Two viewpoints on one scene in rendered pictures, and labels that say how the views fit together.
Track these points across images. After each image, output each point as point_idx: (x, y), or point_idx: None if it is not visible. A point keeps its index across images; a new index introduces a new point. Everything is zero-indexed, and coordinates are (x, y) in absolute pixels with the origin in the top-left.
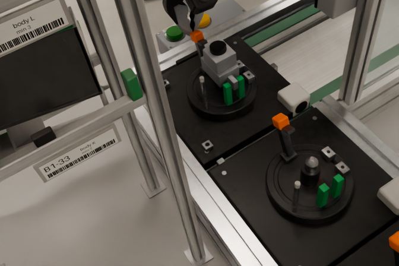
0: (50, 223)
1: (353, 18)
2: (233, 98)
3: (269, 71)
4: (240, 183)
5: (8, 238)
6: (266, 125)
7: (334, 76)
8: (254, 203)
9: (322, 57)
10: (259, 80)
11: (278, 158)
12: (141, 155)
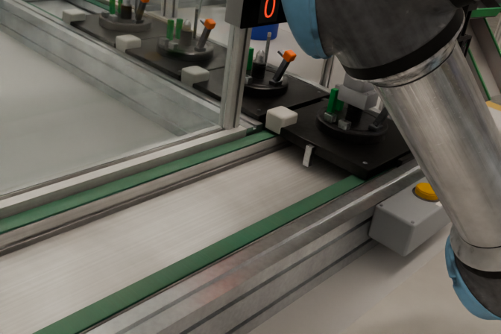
0: None
1: (218, 232)
2: (335, 111)
3: (312, 139)
4: (304, 88)
5: None
6: (299, 109)
7: (238, 171)
8: (291, 81)
9: (256, 188)
10: (320, 133)
11: (282, 84)
12: None
